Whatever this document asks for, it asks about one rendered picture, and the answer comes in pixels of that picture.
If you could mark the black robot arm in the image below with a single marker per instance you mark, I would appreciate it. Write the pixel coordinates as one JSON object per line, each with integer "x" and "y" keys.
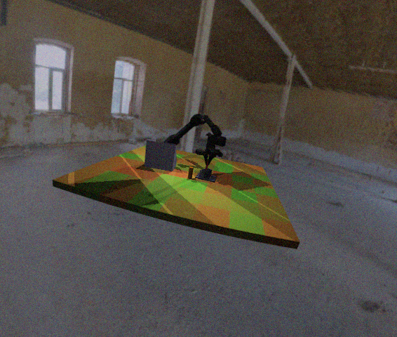
{"x": 196, "y": 120}

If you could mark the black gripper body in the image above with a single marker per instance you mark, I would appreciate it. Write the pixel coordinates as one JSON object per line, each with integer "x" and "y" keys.
{"x": 201, "y": 152}

